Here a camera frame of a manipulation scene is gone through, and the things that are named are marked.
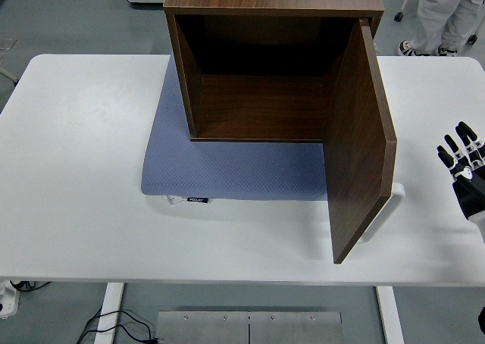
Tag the grey metal plate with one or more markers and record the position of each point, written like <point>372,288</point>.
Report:
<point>212,330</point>

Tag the person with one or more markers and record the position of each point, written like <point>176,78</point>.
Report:
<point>435,10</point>

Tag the dark mat label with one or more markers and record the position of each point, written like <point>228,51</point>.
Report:
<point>198,200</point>

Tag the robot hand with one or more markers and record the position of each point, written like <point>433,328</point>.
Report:
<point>468,192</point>

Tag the white mat tag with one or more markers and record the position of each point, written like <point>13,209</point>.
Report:
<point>175,200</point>

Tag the brown wooden cabinet door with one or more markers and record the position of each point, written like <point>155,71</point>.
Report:
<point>356,151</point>

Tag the blue textured mat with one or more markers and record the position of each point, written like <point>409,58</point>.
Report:
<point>227,169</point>

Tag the white power strip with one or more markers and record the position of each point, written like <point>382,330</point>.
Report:
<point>7,302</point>

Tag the clear floor plate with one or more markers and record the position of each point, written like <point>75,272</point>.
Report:
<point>7,44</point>

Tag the grey stand leg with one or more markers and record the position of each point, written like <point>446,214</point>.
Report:
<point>8,75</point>

